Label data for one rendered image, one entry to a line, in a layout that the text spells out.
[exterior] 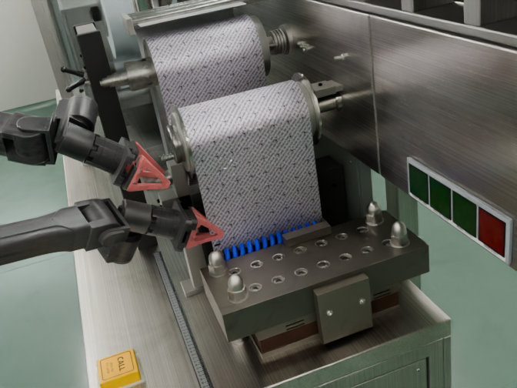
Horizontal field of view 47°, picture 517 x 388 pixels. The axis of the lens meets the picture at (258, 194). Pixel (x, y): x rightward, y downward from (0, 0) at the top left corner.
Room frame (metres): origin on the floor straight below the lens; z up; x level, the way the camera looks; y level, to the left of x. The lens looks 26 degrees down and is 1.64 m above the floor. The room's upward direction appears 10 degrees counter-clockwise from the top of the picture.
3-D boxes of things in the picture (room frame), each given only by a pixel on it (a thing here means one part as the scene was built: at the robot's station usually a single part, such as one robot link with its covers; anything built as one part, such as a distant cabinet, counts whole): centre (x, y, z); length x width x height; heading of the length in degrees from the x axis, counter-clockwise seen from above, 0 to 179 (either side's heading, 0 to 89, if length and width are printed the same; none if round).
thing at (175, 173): (1.09, 0.17, 1.05); 0.06 x 0.05 x 0.31; 105
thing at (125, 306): (1.99, 0.33, 0.88); 2.52 x 0.66 x 0.04; 15
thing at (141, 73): (1.30, 0.21, 1.33); 0.06 x 0.06 x 0.06; 15
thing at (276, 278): (0.93, -0.08, 1.00); 0.40 x 0.16 x 0.06; 105
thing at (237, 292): (0.85, 0.07, 1.05); 0.04 x 0.04 x 0.04
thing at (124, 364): (0.85, 0.31, 0.91); 0.07 x 0.07 x 0.02; 15
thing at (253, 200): (1.04, -0.01, 1.11); 0.23 x 0.01 x 0.18; 105
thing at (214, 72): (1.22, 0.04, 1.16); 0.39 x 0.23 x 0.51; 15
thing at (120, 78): (1.29, 0.27, 1.33); 0.06 x 0.03 x 0.03; 105
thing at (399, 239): (0.93, -0.24, 1.05); 0.04 x 0.04 x 0.04
